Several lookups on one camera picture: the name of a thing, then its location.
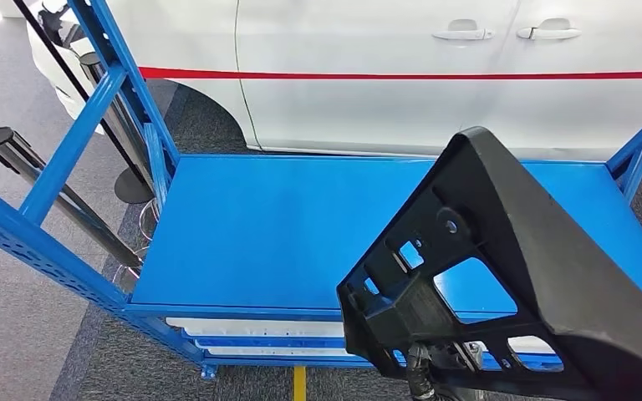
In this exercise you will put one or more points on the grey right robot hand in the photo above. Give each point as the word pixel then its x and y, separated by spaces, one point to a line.
pixel 418 371

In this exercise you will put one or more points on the black plastic plate frame part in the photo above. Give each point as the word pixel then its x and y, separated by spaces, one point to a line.
pixel 548 265

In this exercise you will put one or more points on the blue steel shelf rack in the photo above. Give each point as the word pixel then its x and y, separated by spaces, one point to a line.
pixel 271 232

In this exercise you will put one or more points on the white plastic bin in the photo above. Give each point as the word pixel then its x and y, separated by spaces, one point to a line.
pixel 528 346
pixel 276 351
pixel 254 326

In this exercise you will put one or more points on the yellow floor tape outline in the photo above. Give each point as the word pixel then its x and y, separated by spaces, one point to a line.
pixel 299 384

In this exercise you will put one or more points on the white car red stripe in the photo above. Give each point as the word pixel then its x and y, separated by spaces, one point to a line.
pixel 354 110

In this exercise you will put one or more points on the thin black pole stand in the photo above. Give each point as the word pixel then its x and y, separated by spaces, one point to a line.
pixel 132 188

